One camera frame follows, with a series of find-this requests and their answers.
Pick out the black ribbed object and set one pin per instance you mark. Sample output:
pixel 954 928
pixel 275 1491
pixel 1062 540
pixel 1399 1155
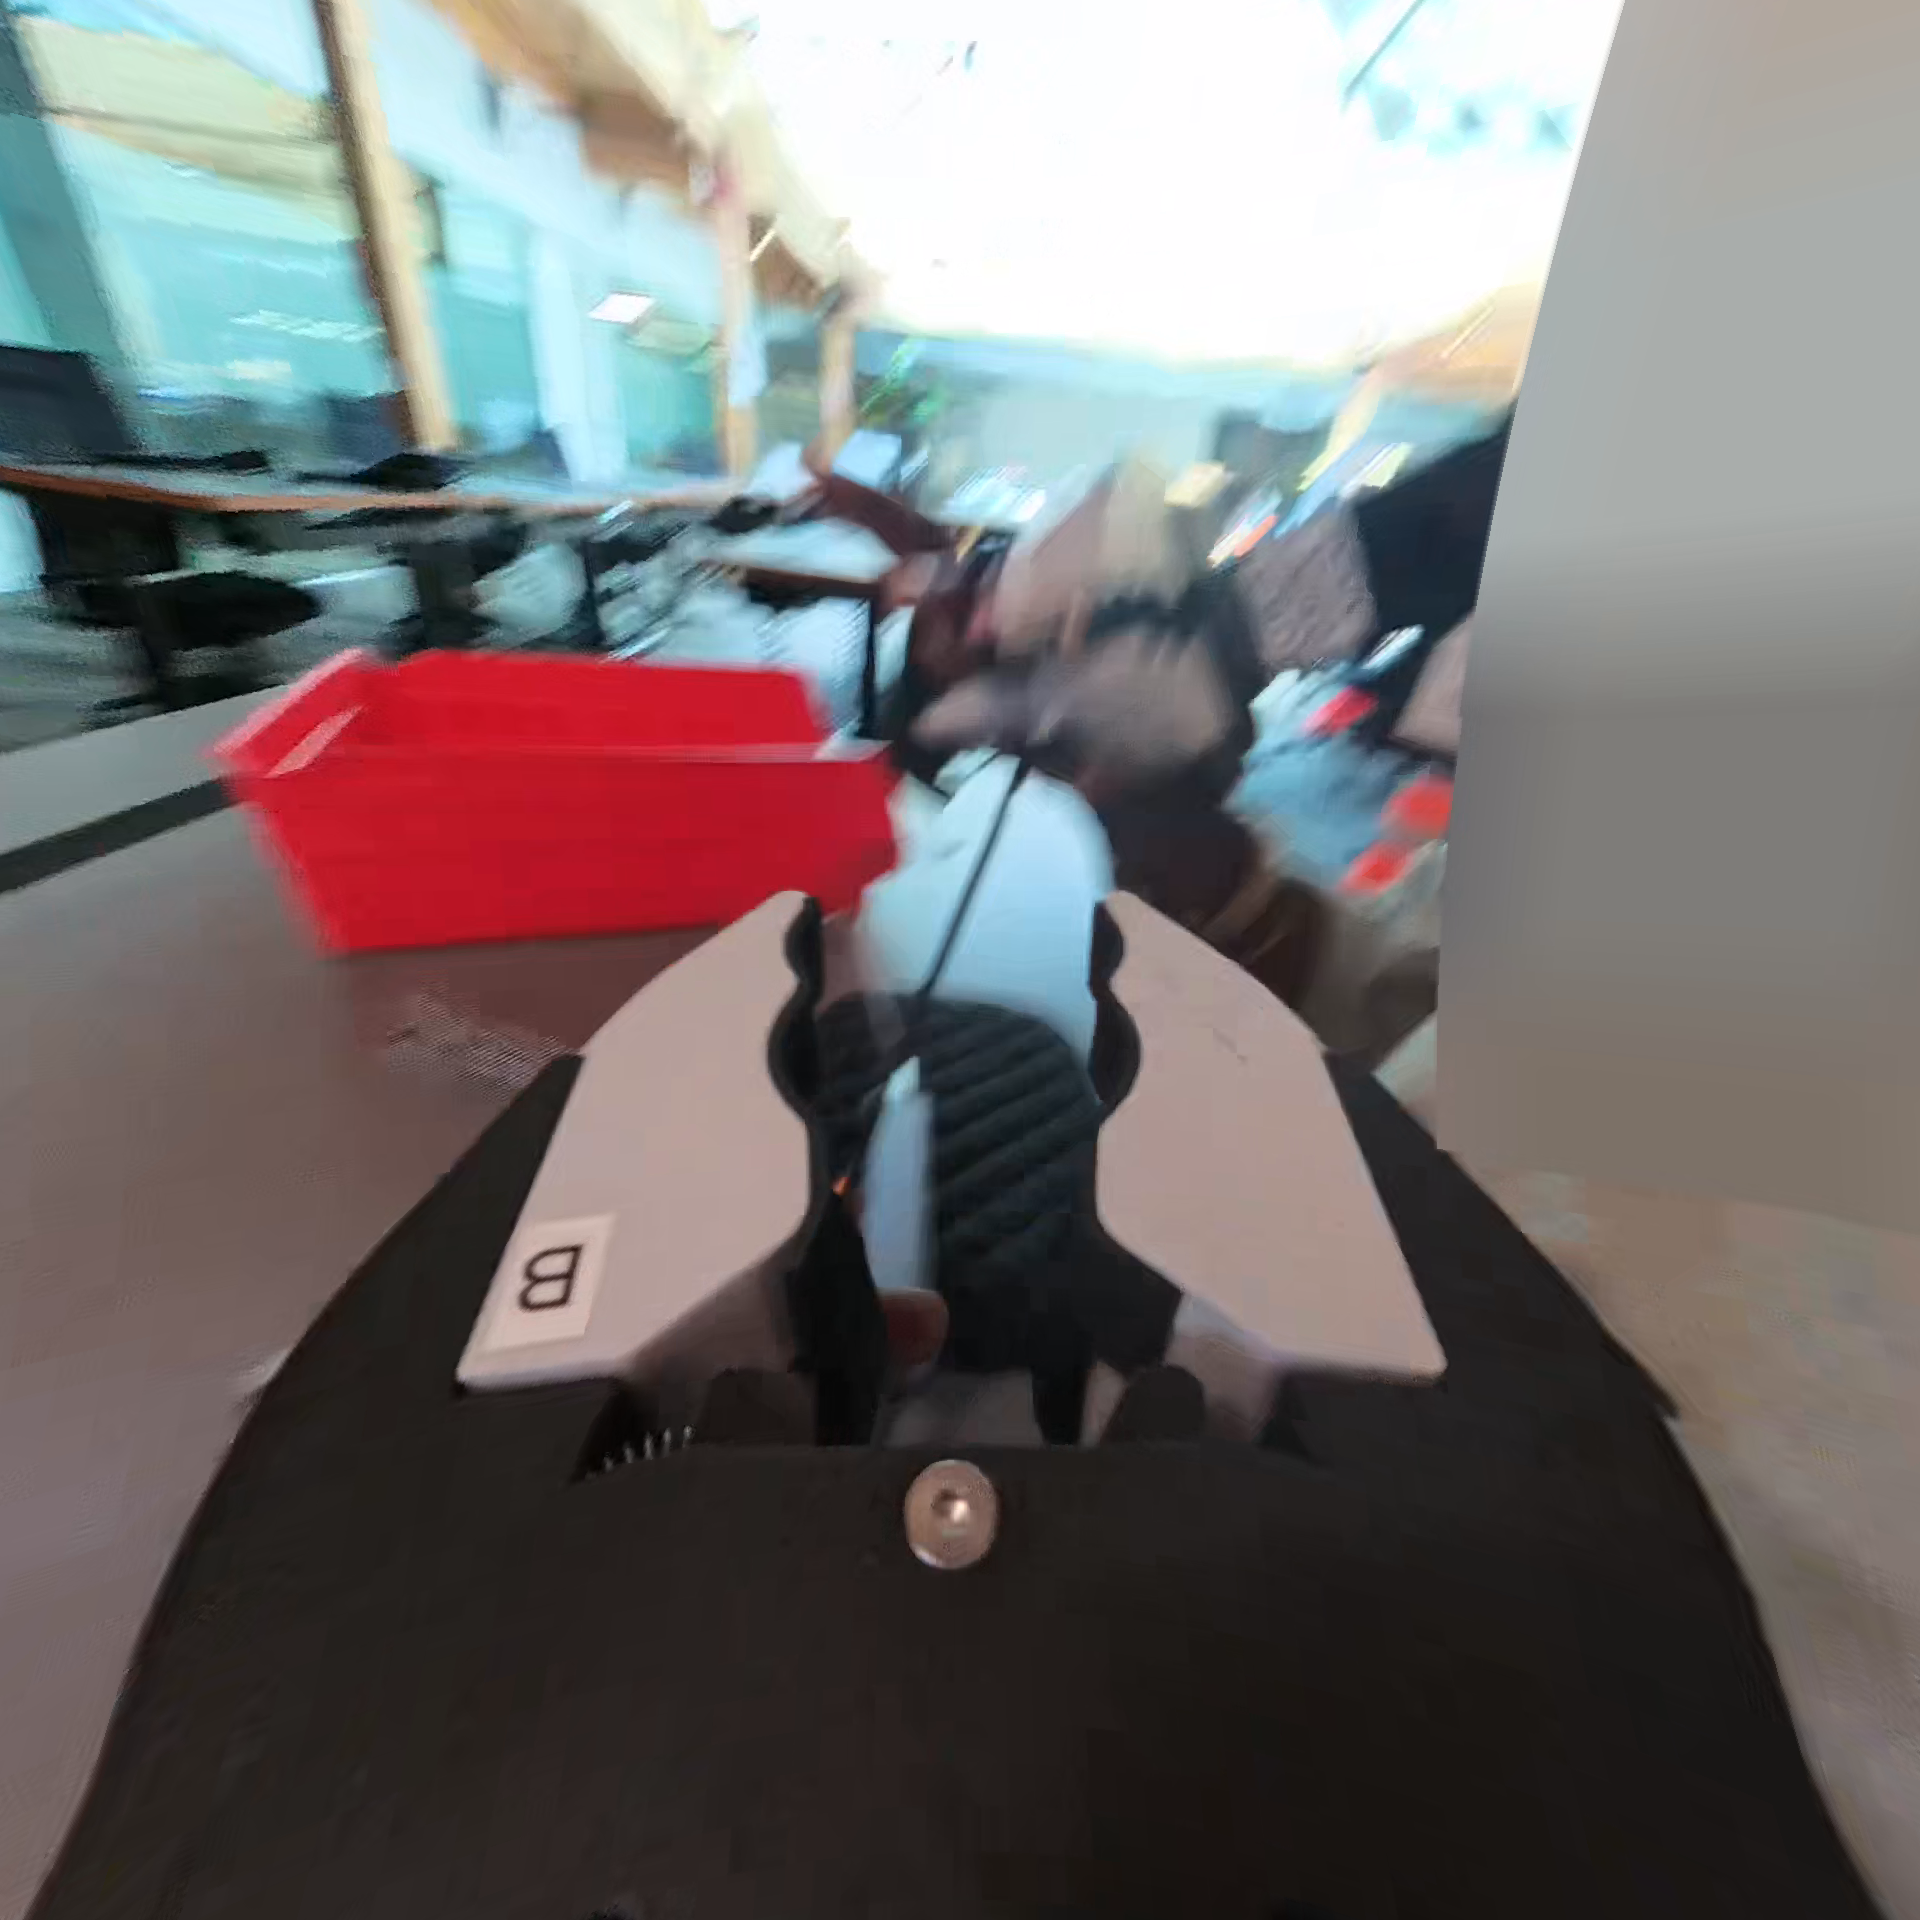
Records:
pixel 1005 1141

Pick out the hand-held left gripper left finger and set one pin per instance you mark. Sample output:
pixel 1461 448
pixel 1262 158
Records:
pixel 662 1141

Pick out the red plastic bin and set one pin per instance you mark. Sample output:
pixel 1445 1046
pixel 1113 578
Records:
pixel 571 827

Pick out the white rounded object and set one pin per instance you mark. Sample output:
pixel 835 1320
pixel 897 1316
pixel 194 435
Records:
pixel 1035 885

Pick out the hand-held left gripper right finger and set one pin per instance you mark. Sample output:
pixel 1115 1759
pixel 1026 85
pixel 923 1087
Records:
pixel 1262 1169

